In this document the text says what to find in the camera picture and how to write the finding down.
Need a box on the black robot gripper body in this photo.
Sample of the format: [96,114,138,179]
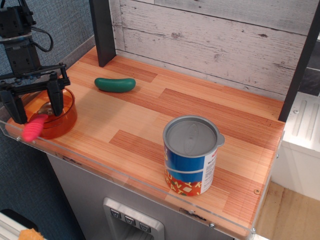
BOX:
[0,41,71,95]

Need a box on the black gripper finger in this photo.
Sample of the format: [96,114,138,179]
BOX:
[46,74,65,117]
[0,90,28,125]

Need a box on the pink handled metal spoon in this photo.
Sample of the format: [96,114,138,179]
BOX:
[22,101,54,142]

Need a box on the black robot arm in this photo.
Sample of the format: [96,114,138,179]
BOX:
[0,0,71,124]

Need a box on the orange transparent plastic bowl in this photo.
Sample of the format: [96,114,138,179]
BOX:
[16,88,78,141]

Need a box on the green toy pickle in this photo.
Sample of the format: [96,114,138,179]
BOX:
[94,77,136,93]

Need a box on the orange cloth item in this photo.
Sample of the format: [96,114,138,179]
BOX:
[18,228,45,240]

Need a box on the grey toy fridge cabinet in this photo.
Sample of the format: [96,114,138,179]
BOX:
[46,153,236,240]

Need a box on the silver dispenser button panel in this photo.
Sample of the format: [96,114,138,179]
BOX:
[103,197,165,240]

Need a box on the blue soup can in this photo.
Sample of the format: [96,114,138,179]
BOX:
[162,115,225,197]

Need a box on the clear acrylic edge guard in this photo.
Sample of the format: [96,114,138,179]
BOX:
[0,34,286,237]

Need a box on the white toy sink unit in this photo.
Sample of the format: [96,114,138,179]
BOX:
[271,92,320,200]

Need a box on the dark grey left post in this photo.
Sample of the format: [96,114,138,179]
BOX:
[89,0,117,67]

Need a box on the dark grey post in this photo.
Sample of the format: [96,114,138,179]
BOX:
[278,2,320,122]
[89,0,117,67]

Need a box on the dark grey right post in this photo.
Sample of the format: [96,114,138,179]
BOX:
[278,2,320,122]

